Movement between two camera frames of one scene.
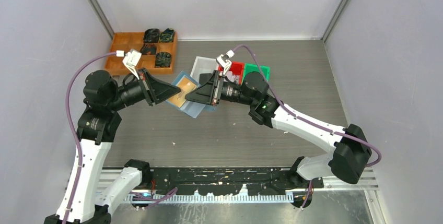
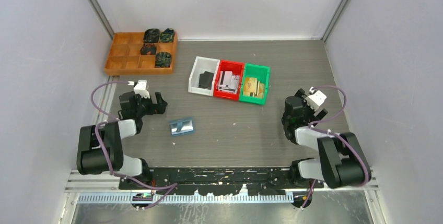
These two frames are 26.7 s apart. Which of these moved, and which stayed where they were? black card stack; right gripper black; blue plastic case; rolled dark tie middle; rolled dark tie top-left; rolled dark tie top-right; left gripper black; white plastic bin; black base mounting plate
Moved: left gripper black; right gripper black; blue plastic case
Stayed: rolled dark tie top-right; rolled dark tie top-left; white plastic bin; rolled dark tie middle; black base mounting plate; black card stack
